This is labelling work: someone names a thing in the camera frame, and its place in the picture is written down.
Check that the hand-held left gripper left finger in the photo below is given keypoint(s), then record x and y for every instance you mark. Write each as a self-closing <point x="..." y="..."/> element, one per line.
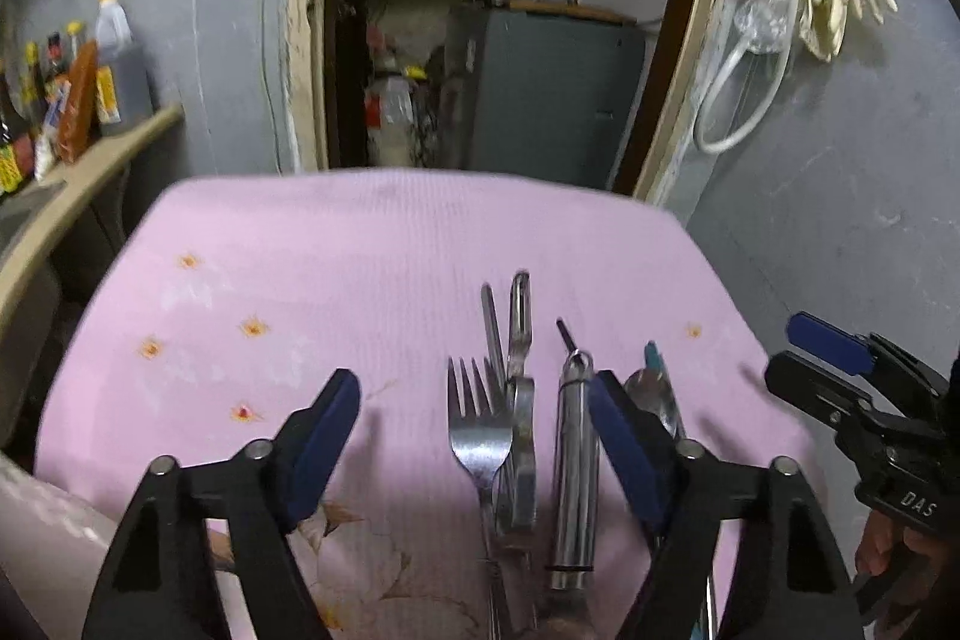
<point x="322" y="452"/>

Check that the clear plastic floor bag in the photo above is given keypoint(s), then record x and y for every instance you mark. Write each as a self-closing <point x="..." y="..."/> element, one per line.
<point x="397" y="115"/>

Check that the steel fork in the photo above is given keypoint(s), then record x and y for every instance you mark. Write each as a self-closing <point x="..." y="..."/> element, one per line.
<point x="480" y="445"/>

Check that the brown sauce pouch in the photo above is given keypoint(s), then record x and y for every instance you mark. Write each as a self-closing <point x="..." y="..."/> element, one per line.
<point x="76" y="108"/>

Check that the large jug yellow cap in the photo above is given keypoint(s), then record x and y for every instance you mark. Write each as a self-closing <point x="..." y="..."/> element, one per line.
<point x="120" y="78"/>

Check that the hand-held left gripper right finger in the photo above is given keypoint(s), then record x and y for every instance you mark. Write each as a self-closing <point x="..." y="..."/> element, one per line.
<point x="630" y="452"/>

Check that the person's right hand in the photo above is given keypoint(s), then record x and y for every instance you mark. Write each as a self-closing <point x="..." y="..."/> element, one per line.
<point x="874" y="550"/>

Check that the steel spoon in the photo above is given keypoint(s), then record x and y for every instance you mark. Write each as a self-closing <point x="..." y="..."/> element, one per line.
<point x="660" y="400"/>

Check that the wooden door frame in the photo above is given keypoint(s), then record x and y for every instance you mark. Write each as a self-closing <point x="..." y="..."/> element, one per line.
<point x="307" y="48"/>

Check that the pink floral tablecloth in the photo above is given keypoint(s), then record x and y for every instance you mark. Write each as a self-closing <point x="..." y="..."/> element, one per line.
<point x="375" y="272"/>

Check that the steel peeler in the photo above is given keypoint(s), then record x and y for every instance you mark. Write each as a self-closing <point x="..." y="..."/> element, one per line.
<point x="523" y="430"/>

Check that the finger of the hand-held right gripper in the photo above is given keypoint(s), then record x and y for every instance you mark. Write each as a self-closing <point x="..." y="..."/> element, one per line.
<point x="825" y="340"/>
<point x="810" y="389"/>

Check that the row of sauce bottles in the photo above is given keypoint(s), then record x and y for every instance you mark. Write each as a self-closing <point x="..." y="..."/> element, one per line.
<point x="30" y="108"/>

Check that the steel cylindrical tool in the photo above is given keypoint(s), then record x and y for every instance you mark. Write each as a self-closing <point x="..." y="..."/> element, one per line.
<point x="574" y="460"/>

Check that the thin steel utensil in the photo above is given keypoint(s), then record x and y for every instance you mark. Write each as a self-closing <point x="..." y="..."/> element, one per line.
<point x="492" y="325"/>

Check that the beige countertop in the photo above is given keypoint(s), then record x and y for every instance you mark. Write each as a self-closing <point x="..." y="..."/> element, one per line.
<point x="97" y="160"/>

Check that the grey cabinet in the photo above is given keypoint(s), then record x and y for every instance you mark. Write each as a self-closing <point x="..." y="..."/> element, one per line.
<point x="540" y="93"/>

